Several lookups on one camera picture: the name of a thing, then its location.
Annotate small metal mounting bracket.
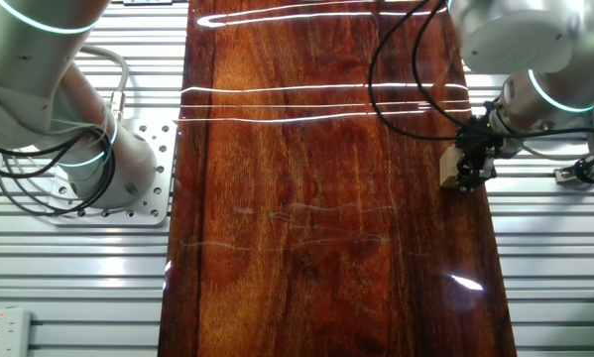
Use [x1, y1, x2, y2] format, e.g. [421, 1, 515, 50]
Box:
[553, 166, 583, 186]

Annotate thick grey base cable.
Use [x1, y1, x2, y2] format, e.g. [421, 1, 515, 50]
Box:
[77, 44, 130, 123]

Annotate coiled black cables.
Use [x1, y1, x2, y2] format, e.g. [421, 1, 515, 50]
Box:
[0, 126, 118, 218]

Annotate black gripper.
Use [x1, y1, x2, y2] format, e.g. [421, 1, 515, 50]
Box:
[453, 123, 503, 193]

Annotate glossy reddish wooden board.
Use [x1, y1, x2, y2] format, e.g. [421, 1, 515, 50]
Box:
[157, 0, 519, 357]

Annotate black metal clamp tool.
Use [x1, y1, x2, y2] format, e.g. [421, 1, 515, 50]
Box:
[572, 158, 594, 199]

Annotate thin black cable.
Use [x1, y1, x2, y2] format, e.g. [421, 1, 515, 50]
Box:
[410, 0, 594, 141]
[367, 0, 464, 143]

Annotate white power strip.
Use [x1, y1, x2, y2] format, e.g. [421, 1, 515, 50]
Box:
[0, 306, 33, 357]

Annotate perforated silver base plate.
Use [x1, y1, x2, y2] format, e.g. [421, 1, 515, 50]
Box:
[46, 117, 178, 228]

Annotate small tan wooden block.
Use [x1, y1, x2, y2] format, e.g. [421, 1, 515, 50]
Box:
[438, 147, 464, 188]

